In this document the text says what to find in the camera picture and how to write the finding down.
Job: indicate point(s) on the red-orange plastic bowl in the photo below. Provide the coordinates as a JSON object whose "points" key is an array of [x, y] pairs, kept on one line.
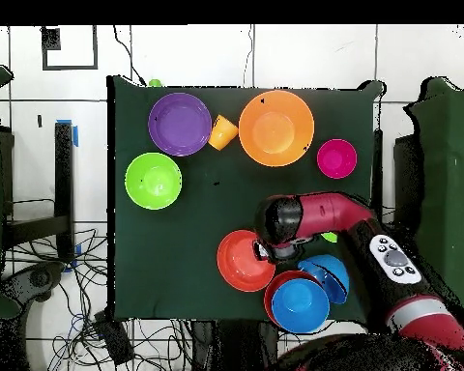
{"points": [[237, 266], [268, 297]]}

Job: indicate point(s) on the blue plastic bowl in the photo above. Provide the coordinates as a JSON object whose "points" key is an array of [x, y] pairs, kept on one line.
{"points": [[301, 307], [332, 274]]}

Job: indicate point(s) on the large orange plastic bowl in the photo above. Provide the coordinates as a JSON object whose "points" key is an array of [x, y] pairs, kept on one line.
{"points": [[276, 129]]}

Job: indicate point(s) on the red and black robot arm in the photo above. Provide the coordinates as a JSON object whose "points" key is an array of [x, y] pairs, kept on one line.
{"points": [[332, 212]]}

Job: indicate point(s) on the small green plastic bowl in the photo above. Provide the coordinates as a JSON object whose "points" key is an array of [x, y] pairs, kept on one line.
{"points": [[330, 237]]}

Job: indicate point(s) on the dark green tablecloth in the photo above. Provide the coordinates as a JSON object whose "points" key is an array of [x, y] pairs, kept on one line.
{"points": [[158, 251]]}

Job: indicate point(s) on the pink plastic bowl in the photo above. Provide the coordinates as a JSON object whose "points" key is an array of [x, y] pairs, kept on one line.
{"points": [[337, 158]]}

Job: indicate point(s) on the orange plastic cup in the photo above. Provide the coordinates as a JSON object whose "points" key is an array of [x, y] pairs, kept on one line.
{"points": [[222, 133]]}

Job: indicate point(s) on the large green plastic bowl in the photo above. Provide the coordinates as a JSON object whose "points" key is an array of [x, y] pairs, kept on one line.
{"points": [[153, 181]]}

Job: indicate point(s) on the purple plastic bowl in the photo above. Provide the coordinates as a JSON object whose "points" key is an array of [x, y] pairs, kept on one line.
{"points": [[179, 124]]}

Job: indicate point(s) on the black power brick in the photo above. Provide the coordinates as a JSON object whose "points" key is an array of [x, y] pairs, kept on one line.
{"points": [[114, 340]]}

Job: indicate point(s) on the green round object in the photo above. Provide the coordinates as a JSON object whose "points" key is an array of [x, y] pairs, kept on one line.
{"points": [[154, 82]]}

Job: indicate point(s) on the black wheeled base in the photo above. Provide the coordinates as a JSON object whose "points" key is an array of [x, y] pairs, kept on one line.
{"points": [[38, 278]]}

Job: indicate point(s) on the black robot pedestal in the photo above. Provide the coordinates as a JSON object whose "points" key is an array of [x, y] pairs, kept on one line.
{"points": [[232, 348]]}

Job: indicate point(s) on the black frame stand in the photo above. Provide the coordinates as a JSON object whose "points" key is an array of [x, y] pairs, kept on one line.
{"points": [[63, 174]]}

